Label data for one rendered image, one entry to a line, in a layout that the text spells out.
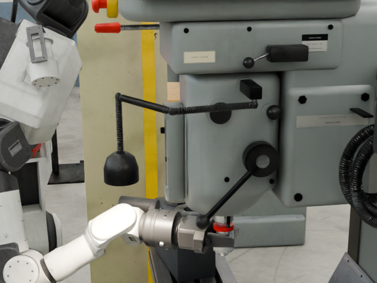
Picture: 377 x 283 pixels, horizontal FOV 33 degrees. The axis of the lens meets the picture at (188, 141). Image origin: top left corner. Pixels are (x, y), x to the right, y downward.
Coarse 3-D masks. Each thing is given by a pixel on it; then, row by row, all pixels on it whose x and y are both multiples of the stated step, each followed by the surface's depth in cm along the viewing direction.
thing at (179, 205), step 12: (168, 204) 193; (180, 204) 192; (168, 252) 191; (180, 252) 183; (192, 252) 184; (168, 264) 192; (180, 264) 184; (192, 264) 185; (204, 264) 187; (180, 276) 185; (192, 276) 186; (204, 276) 188
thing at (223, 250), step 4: (216, 232) 142; (220, 232) 141; (224, 232) 141; (228, 232) 141; (232, 232) 142; (228, 236) 142; (232, 236) 143; (216, 248) 143; (220, 248) 142; (224, 248) 142; (228, 248) 142; (232, 248) 143; (220, 252) 142; (224, 252) 142; (228, 252) 143
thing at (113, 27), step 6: (96, 24) 136; (102, 24) 136; (108, 24) 136; (114, 24) 136; (144, 24) 138; (150, 24) 138; (156, 24) 138; (96, 30) 136; (102, 30) 136; (108, 30) 136; (114, 30) 136; (120, 30) 137
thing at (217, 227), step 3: (216, 222) 144; (231, 222) 144; (213, 225) 143; (216, 225) 142; (219, 225) 142; (231, 225) 142; (213, 228) 143; (216, 228) 142; (219, 228) 141; (222, 228) 141; (225, 228) 141; (231, 228) 142; (219, 231) 141; (222, 231) 141; (225, 231) 141
